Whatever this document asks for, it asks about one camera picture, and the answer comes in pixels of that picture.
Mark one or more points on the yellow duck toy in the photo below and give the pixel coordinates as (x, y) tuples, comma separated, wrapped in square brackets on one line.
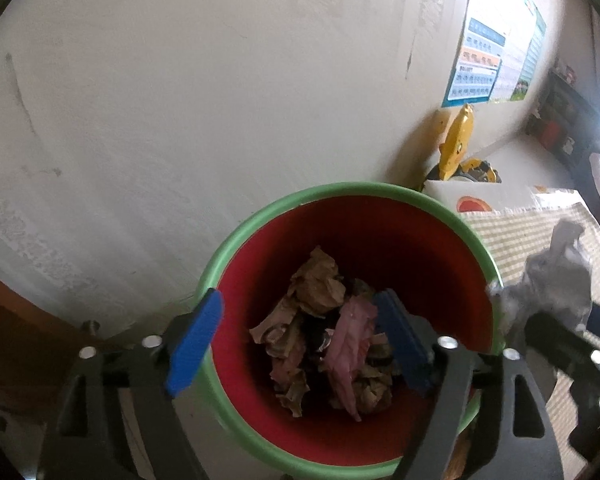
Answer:
[(457, 140)]

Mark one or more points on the green bin with red inside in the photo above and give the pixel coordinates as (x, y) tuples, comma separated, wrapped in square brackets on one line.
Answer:
[(380, 240)]

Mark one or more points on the white chart wall poster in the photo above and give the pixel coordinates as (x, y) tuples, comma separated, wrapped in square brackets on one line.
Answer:
[(517, 45)]

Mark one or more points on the silver wrapper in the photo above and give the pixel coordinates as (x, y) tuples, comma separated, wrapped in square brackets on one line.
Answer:
[(550, 275)]

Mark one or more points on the tan wrapper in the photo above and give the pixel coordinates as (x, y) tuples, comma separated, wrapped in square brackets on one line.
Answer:
[(317, 282)]

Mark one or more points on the brown wooden cabinet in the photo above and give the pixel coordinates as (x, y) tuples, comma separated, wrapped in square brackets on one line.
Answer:
[(25, 320)]

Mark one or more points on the green chart wall poster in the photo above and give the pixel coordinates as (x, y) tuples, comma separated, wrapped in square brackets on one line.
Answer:
[(530, 60)]

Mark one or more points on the white table with orange print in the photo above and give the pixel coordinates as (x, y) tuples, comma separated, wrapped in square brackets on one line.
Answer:
[(505, 197)]

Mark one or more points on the pink snack wrapper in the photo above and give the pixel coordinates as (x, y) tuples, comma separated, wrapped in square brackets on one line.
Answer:
[(352, 345)]

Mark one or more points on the yellow toy car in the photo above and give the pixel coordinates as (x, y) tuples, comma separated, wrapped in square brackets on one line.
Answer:
[(475, 170)]

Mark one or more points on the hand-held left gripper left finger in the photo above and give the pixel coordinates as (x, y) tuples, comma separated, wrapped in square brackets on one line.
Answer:
[(195, 345)]

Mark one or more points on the blue letter wall poster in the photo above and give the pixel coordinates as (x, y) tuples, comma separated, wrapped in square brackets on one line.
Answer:
[(480, 60)]

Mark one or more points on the dark shelf desk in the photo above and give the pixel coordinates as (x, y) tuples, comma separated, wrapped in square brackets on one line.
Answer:
[(565, 110)]

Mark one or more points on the orange container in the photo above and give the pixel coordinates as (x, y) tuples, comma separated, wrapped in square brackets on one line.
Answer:
[(550, 134)]

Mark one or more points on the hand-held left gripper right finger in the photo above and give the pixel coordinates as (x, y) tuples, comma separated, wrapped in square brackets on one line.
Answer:
[(400, 345)]

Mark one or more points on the beige striped table cloth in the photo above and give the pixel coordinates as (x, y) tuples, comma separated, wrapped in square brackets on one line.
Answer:
[(520, 230)]

